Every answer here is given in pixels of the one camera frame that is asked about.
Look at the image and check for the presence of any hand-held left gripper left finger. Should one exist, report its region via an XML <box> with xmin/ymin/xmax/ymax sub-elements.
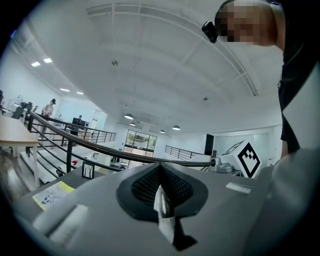
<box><xmin>31</xmin><ymin>161</ymin><xmax>174</xmax><ymax>256</ymax></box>

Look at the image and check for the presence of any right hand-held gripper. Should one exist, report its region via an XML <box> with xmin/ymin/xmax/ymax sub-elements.
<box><xmin>209</xmin><ymin>139</ymin><xmax>263</xmax><ymax>179</ymax></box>

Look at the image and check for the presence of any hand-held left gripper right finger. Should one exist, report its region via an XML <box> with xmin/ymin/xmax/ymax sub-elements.
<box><xmin>159</xmin><ymin>161</ymin><xmax>274</xmax><ymax>256</ymax></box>

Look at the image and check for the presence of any person's head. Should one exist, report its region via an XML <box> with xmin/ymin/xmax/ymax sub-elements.
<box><xmin>214</xmin><ymin>0</ymin><xmax>287</xmax><ymax>52</ymax></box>

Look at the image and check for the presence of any tall black cabinet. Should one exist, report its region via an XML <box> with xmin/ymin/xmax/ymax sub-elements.
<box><xmin>204</xmin><ymin>133</ymin><xmax>215</xmax><ymax>157</ymax></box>

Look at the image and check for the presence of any gray table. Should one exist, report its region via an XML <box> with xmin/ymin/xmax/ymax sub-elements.
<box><xmin>12</xmin><ymin>163</ymin><xmax>108</xmax><ymax>227</ymax></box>

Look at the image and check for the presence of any yellow printed paper sheet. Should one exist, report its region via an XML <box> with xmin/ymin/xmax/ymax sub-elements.
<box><xmin>31</xmin><ymin>180</ymin><xmax>76</xmax><ymax>211</ymax></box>

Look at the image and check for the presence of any black metal balcony railing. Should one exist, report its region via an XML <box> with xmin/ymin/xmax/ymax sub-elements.
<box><xmin>164</xmin><ymin>144</ymin><xmax>205</xmax><ymax>162</ymax></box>

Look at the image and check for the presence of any black metal stair railing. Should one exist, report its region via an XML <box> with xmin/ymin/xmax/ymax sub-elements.
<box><xmin>24</xmin><ymin>111</ymin><xmax>212</xmax><ymax>181</ymax></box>

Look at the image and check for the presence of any glass entrance door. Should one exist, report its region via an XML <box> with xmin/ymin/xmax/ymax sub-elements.
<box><xmin>123</xmin><ymin>129</ymin><xmax>158</xmax><ymax>158</ymax></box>

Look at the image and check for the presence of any person's black shirt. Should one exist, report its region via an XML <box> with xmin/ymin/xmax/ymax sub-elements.
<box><xmin>268</xmin><ymin>0</ymin><xmax>320</xmax><ymax>156</ymax></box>

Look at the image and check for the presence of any light wooden table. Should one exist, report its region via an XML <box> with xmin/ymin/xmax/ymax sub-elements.
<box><xmin>0</xmin><ymin>114</ymin><xmax>41</xmax><ymax>189</ymax></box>

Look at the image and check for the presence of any black office chair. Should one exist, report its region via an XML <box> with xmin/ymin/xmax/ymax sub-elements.
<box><xmin>11</xmin><ymin>101</ymin><xmax>34</xmax><ymax>121</ymax></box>

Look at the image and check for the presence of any small black picture frame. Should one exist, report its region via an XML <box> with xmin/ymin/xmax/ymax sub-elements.
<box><xmin>81</xmin><ymin>161</ymin><xmax>95</xmax><ymax>180</ymax></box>

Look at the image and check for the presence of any black head-worn camera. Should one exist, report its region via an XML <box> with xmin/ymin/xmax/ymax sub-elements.
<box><xmin>201</xmin><ymin>20</ymin><xmax>221</xmax><ymax>44</ymax></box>

